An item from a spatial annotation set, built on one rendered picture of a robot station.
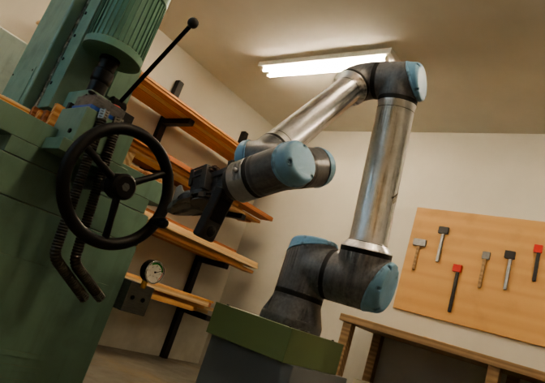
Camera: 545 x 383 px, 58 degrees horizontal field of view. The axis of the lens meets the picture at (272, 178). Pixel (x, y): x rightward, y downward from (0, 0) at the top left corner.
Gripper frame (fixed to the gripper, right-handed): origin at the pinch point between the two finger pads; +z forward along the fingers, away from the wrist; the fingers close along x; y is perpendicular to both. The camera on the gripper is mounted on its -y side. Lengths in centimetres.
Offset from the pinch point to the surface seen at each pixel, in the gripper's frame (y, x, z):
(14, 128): 13.6, 31.4, 20.4
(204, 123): 193, -167, 179
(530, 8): 176, -172, -75
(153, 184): 16.6, -7.9, 19.3
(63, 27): 64, 21, 39
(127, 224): 4.4, -5.1, 23.7
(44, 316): -21.8, 6.5, 33.0
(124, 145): 16.4, 10.1, 9.2
